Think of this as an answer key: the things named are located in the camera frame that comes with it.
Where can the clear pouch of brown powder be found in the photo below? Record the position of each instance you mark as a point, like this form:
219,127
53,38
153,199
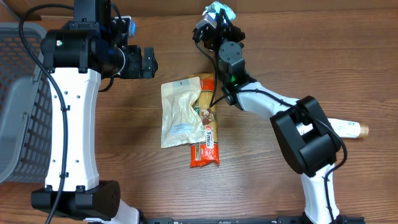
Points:
181,124

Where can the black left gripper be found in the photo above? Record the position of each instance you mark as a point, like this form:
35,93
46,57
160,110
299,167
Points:
138,70

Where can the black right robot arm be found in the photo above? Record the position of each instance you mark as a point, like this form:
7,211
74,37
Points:
306,138

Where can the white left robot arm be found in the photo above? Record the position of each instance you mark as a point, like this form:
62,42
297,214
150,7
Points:
89,48

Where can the orange spaghetti packet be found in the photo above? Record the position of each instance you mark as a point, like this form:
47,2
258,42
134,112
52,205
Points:
207,151

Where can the teal wet wipes packet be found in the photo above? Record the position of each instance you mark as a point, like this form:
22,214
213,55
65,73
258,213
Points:
216,7

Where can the white Pantene shampoo tube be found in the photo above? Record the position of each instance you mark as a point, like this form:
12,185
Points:
349,129

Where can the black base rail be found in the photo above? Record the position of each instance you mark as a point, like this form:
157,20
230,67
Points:
278,220

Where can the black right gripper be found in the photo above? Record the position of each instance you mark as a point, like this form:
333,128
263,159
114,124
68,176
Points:
228,30

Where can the grey plastic basket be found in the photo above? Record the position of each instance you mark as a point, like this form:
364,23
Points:
26,112

